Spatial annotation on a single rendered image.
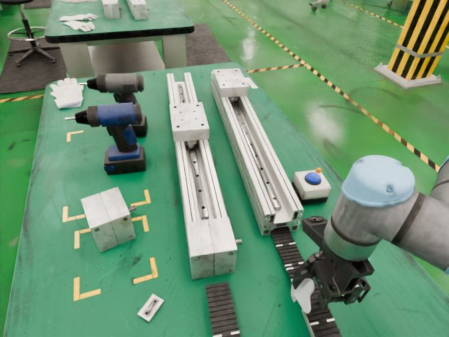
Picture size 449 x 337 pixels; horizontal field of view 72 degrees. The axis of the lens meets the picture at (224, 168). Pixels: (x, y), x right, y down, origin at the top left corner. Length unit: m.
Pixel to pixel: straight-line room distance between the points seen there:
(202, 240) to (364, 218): 0.37
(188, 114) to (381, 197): 0.72
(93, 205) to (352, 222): 0.58
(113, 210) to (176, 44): 1.72
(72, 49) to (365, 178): 2.10
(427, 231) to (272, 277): 0.42
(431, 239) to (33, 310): 0.73
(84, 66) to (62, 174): 1.38
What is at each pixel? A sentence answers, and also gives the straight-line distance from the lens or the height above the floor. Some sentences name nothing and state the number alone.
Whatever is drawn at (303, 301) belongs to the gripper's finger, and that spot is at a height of 0.88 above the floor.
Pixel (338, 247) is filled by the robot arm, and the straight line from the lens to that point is 0.49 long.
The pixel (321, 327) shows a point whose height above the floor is 0.82.
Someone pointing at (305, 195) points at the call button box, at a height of 0.82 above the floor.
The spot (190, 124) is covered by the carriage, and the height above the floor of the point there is 0.90.
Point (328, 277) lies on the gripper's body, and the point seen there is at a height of 0.97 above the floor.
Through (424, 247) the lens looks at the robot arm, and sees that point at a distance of 0.44.
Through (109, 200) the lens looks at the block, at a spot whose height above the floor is 0.87.
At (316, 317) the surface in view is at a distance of 0.70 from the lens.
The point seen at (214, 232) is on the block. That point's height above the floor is 0.87.
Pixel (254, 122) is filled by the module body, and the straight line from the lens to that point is 1.05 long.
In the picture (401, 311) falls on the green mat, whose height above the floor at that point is 0.78.
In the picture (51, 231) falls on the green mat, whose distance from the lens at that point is 0.91.
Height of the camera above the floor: 1.44
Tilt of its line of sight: 42 degrees down
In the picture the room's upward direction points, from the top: 3 degrees clockwise
